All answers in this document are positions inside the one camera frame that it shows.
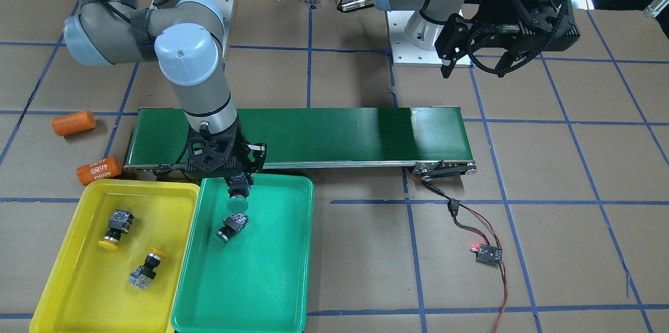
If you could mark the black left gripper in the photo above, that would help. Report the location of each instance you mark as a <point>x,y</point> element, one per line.
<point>496,4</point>

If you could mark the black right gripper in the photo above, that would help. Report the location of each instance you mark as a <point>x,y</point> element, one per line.
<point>242,148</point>

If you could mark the green push button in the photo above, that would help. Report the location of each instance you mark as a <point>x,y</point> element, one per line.
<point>238,191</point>
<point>232,226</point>

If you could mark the orange cylinder with label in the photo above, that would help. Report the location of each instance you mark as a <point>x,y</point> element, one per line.
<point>109,167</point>

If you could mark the yellow push button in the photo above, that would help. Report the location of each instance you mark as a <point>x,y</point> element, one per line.
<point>142,277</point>
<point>119,223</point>

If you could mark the plain orange cylinder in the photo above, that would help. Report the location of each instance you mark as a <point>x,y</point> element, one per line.
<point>73,123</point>

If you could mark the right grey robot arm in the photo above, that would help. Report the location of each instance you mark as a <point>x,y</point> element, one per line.
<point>186,39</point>

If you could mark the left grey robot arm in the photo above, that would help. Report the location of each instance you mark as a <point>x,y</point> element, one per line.
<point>437,11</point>

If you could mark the green conveyor belt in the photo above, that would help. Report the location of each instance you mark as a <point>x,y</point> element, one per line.
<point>432,142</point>

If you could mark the green plastic tray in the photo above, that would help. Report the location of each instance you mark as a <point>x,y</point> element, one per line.
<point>258,280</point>

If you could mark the small sensor circuit board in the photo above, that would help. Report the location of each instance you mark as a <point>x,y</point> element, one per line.
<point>488,254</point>

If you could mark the yellow plastic tray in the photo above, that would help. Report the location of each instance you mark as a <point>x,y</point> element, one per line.
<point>88,289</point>

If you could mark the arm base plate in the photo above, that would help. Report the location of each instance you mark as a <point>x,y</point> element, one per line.
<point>412,39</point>

